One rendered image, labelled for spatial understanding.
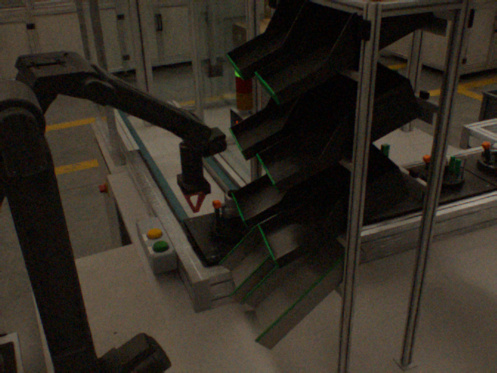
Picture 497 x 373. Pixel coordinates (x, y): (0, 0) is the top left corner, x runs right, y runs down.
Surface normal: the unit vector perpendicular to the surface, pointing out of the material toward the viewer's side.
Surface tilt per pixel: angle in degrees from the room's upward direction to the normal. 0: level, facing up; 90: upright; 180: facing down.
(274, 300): 45
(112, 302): 0
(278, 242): 25
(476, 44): 90
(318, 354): 0
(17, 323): 0
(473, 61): 90
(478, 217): 90
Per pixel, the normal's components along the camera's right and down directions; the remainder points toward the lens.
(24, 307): -0.03, -0.88
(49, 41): 0.44, 0.41
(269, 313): -0.71, -0.54
